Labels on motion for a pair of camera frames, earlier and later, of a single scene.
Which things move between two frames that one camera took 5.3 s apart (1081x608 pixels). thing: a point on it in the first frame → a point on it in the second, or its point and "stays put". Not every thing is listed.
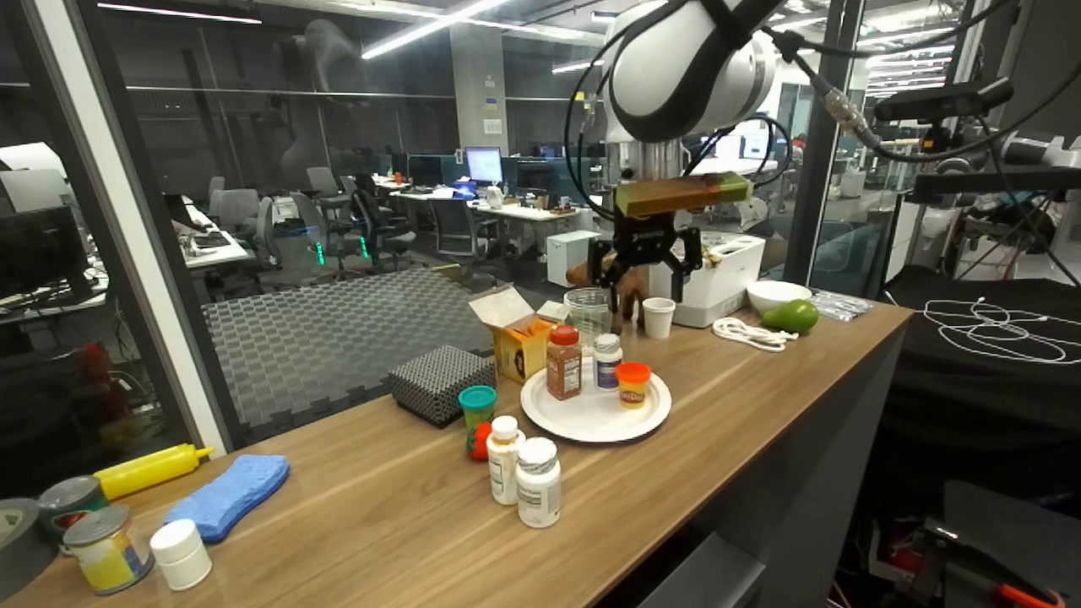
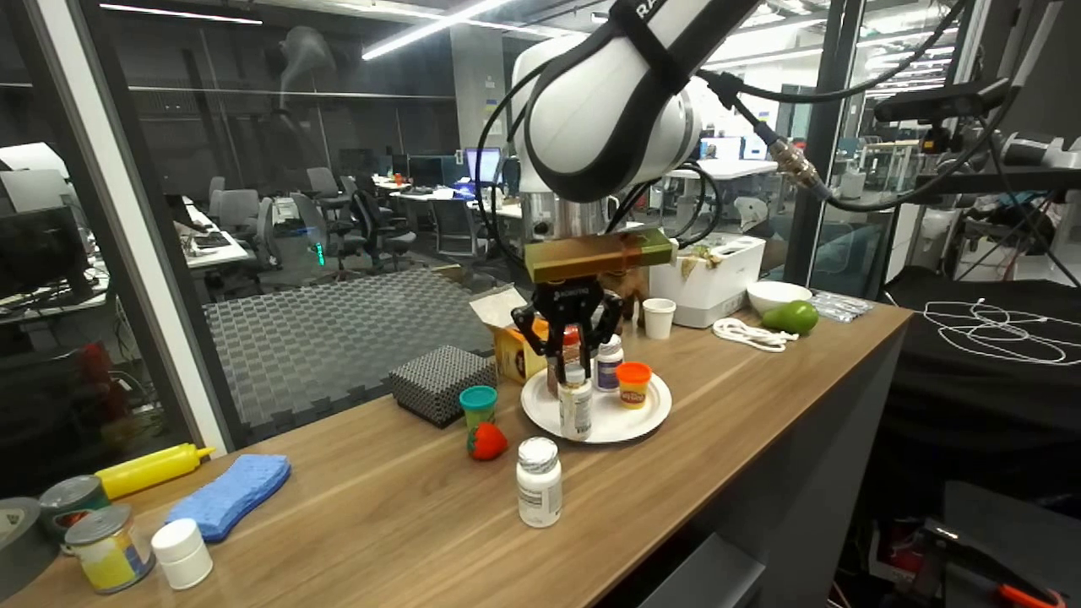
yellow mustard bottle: x=149 y=471 stays put
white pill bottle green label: x=505 y=458 → x=575 y=409
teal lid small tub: x=477 y=401 stays put
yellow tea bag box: x=523 y=332 stays put
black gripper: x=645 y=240 → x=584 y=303
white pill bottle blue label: x=605 y=359 stays put
